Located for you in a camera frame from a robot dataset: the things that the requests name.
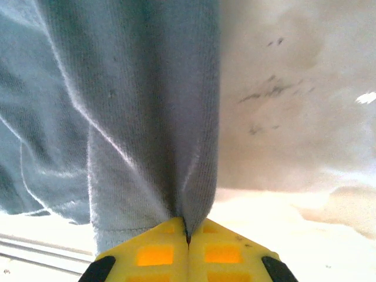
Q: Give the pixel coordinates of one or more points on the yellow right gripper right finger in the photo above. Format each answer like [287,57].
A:
[229,252]

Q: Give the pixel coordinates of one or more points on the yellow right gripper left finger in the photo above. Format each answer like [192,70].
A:
[152,252]

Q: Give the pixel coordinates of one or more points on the grey t-shirt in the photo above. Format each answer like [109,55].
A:
[132,117]

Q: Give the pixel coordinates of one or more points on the aluminium table edge rail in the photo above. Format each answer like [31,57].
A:
[44,252]

